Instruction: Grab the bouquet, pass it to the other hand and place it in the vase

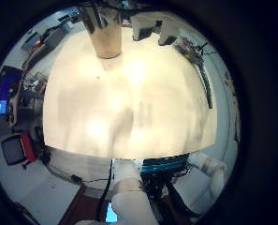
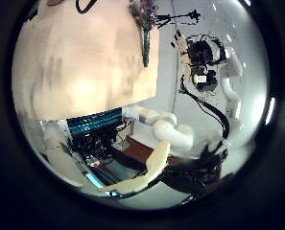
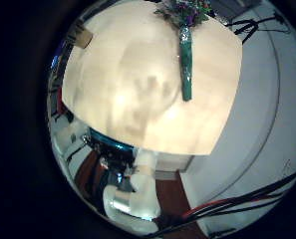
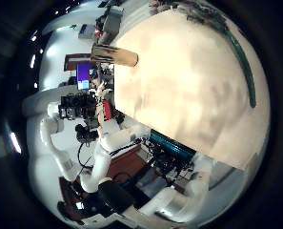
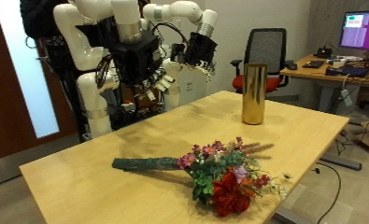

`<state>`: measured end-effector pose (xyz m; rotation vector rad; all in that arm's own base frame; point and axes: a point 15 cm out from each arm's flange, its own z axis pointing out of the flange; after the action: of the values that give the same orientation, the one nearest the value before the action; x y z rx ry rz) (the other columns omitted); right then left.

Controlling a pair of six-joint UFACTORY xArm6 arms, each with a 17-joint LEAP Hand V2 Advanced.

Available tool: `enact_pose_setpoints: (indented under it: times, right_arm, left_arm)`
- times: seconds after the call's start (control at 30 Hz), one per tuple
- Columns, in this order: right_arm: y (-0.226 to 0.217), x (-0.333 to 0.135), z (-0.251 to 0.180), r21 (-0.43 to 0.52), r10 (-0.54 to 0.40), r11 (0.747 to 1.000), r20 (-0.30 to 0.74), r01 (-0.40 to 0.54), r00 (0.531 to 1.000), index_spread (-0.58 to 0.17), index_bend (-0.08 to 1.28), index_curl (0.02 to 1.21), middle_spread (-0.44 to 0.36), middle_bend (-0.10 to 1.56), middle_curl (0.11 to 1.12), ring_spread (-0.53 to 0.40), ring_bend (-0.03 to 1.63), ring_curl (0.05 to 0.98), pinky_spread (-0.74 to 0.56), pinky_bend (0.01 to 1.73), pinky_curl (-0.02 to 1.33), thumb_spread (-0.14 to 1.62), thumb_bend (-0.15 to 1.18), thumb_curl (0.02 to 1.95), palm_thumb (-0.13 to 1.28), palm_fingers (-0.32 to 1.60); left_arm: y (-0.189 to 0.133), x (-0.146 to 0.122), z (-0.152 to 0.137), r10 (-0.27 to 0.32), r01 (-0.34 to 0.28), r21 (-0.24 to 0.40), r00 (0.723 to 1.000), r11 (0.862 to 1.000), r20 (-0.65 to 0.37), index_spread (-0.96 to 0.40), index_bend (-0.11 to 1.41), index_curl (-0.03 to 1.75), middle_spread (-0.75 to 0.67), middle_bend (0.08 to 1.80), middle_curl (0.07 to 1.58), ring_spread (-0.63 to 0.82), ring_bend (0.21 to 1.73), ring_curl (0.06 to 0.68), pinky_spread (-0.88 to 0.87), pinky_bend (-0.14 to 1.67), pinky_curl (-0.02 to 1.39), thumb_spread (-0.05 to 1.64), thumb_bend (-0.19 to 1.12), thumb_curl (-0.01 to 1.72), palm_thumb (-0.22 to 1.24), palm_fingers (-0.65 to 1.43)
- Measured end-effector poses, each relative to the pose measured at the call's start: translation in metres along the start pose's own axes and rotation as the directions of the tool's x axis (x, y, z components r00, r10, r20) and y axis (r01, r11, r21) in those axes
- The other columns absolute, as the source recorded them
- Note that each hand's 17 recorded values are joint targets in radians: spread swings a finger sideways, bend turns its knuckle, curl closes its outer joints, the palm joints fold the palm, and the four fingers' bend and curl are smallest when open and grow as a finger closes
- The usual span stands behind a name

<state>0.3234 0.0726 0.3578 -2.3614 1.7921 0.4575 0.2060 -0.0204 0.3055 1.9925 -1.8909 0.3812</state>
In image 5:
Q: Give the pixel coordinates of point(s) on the white wall outlet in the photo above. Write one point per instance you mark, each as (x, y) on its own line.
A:
(188, 85)

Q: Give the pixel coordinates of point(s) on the white box with red button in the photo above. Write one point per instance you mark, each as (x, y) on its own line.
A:
(128, 105)

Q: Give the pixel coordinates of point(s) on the artificial flower bouquet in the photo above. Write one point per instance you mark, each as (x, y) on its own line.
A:
(229, 189)

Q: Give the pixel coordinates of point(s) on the black desk phone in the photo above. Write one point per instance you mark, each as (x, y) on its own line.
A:
(324, 52)

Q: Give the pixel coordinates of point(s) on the wooden office desk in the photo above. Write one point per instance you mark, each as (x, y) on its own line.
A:
(308, 73)

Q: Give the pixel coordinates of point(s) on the brown door with glass panel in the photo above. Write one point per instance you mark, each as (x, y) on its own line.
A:
(3, 99)

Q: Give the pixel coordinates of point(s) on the gold cylindrical vase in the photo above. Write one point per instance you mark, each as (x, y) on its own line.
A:
(255, 96)

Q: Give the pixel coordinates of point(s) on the white hanging power adapter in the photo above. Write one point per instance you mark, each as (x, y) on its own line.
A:
(347, 97)

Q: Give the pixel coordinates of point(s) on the black keyboard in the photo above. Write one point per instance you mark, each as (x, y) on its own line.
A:
(313, 64)

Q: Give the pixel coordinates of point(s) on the black mesh office chair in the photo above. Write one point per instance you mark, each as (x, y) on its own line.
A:
(267, 46)

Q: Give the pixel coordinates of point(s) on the grey table foot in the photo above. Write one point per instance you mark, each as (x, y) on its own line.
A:
(341, 161)

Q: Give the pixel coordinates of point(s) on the black computer mouse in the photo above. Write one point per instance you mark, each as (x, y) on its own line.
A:
(291, 66)

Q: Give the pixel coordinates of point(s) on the computer monitor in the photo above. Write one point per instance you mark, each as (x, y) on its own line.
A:
(364, 31)

